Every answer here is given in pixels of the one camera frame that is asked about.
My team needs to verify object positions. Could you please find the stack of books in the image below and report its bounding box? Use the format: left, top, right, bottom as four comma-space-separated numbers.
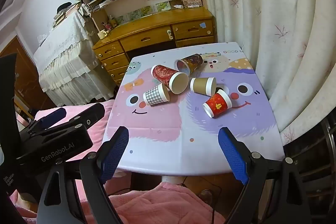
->
52, 2, 82, 28

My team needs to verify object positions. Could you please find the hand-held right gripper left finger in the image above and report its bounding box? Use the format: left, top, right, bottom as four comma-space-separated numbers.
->
37, 126, 130, 224

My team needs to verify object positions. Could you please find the white lace covered furniture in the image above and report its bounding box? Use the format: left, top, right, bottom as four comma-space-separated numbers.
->
33, 10, 116, 107

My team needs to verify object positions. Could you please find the printed canvas bag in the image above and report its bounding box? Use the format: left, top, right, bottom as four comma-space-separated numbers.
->
181, 0, 203, 8

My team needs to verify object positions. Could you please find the white curtain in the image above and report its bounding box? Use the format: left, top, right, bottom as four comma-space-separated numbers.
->
196, 0, 336, 147

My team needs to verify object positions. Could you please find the red gold print paper cup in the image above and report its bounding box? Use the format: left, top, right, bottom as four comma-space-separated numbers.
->
202, 89, 233, 118

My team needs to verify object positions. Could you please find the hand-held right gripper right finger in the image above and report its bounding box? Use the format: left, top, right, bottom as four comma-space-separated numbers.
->
218, 127, 305, 224

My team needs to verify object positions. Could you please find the pink fluffy blanket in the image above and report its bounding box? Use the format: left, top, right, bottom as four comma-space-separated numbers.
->
8, 99, 227, 224

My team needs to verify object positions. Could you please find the cartoon printed table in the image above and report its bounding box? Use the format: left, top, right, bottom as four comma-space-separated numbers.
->
103, 42, 285, 177

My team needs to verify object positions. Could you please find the white table leg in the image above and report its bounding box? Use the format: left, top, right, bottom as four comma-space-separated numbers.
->
161, 175, 185, 186

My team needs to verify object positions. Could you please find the plain brown paper cup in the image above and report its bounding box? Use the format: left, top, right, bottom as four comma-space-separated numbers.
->
189, 76, 217, 97

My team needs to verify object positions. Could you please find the dark brown patterned paper cup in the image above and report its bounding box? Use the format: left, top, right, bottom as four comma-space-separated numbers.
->
174, 53, 204, 75

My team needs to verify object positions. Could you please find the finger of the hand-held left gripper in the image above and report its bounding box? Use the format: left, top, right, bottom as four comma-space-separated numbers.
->
42, 102, 105, 136
31, 107, 67, 133

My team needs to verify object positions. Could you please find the brown wooden cabinet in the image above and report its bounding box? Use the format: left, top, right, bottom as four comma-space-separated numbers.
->
0, 36, 54, 121

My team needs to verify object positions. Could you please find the red patterned paper cup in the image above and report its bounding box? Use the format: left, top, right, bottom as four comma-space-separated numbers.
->
151, 64, 189, 94

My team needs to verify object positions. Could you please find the grey checkered paper cup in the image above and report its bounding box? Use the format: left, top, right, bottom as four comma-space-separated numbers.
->
143, 83, 170, 106

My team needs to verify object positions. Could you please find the wooden desk with drawers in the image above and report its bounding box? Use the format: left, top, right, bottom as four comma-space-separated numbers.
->
92, 7, 218, 86

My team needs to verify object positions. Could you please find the black cable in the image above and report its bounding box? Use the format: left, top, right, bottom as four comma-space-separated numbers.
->
181, 176, 224, 216

